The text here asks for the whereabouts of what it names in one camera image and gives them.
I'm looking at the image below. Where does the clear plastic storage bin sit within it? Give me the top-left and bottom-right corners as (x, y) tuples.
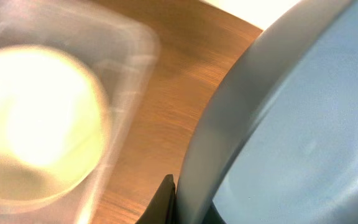
(0, 1), (158, 223)

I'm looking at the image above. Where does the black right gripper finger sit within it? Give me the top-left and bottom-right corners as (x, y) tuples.
(136, 174), (176, 224)

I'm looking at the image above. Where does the blue plastic bowl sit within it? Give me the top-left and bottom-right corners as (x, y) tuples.
(177, 0), (358, 223)

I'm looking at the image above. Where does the cream plastic bowl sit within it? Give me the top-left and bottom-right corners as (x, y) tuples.
(0, 45), (111, 203)

